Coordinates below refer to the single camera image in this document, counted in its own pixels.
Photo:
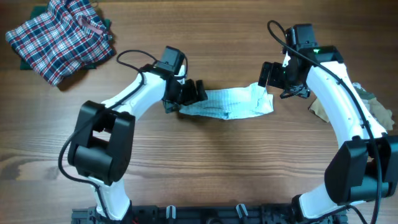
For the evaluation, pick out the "light blue striped cloth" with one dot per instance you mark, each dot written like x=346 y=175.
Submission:
x=233 y=103

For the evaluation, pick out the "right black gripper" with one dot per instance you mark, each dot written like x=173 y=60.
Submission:
x=280 y=76

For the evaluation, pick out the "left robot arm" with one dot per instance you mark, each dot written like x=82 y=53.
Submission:
x=100 y=147

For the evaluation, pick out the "beige white crumpled garment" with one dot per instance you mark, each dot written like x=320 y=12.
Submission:
x=382 y=115

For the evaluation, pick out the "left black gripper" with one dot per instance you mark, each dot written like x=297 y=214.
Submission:
x=190 y=97

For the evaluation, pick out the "plaid red blue cloth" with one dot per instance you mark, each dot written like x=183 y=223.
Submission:
x=66 y=37

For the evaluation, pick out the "dark green folded cloth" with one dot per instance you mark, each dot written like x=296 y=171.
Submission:
x=37 y=10

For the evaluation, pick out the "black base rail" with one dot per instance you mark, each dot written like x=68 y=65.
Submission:
x=265 y=214

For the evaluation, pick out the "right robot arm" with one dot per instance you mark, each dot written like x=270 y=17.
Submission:
x=364 y=169

